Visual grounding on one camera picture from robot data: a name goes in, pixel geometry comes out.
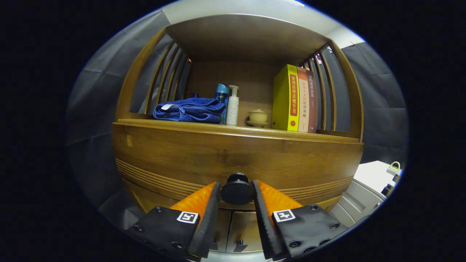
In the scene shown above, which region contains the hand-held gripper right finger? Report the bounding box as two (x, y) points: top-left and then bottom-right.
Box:
(253, 180), (348, 261)

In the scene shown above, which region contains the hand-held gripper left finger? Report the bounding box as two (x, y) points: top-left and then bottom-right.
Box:
(126, 182), (221, 259)

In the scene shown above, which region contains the wooden drawer with black knob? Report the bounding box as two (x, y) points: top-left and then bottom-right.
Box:
(112, 122), (364, 211)

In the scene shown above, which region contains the wooden cabinet door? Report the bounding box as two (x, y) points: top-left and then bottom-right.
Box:
(209, 209), (232, 252)
(226, 211), (264, 253)

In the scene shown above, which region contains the wooden countertop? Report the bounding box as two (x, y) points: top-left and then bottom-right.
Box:
(116, 118), (361, 143)

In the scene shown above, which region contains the wooden cabinet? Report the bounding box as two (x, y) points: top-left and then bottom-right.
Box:
(111, 14), (364, 253)

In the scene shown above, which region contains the beige lidded teacup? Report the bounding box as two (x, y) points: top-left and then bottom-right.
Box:
(246, 109), (270, 128)

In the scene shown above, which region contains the white side table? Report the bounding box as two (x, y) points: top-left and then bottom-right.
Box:
(329, 160), (403, 228)

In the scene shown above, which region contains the blue folded towel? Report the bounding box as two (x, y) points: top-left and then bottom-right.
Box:
(153, 94), (226, 124)

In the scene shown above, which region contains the white pump bottle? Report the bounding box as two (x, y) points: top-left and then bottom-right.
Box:
(226, 85), (240, 126)

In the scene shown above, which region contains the yellow book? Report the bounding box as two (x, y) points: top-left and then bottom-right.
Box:
(271, 64), (300, 132)

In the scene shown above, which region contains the orange and white book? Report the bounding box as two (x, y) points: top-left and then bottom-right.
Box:
(297, 67), (309, 132)

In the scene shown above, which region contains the brown book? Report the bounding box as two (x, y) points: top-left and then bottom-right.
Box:
(306, 69), (318, 133)

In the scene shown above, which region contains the teal blue bottle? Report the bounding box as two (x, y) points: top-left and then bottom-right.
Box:
(216, 83), (230, 124)

